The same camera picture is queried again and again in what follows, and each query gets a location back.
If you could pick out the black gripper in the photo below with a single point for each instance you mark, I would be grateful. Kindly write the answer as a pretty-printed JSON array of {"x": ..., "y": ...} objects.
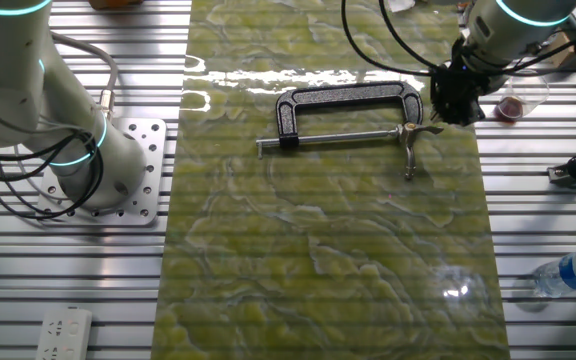
[{"x": 458, "y": 82}]

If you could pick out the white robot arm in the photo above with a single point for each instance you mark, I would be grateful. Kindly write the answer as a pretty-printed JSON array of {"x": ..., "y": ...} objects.
[{"x": 8, "y": 75}]

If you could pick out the clear plastic water bottle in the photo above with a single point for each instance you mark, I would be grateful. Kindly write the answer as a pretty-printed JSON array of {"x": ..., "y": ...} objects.
[{"x": 573, "y": 272}]

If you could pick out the glass cup with red liquid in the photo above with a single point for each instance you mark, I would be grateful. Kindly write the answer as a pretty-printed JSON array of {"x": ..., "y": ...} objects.
[{"x": 515, "y": 102}]

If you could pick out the white crumpled tissue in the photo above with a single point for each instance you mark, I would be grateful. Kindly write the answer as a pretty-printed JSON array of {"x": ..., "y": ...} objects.
[{"x": 400, "y": 5}]

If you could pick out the tan cardboard piece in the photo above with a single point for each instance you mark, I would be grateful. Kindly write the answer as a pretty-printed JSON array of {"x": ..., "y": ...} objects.
[{"x": 560, "y": 50}]

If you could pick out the green marble pattern mat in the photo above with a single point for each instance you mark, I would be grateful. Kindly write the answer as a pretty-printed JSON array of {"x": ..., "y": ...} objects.
[{"x": 318, "y": 250}]

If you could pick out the white power strip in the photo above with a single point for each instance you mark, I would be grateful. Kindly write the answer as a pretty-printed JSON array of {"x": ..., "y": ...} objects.
[{"x": 63, "y": 335}]

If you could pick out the black C-clamp frame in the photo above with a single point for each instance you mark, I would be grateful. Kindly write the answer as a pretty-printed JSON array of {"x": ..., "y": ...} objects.
[{"x": 348, "y": 94}]

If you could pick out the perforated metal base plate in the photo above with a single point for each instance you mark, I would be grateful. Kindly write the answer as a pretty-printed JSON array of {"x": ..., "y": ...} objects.
[{"x": 150, "y": 150}]

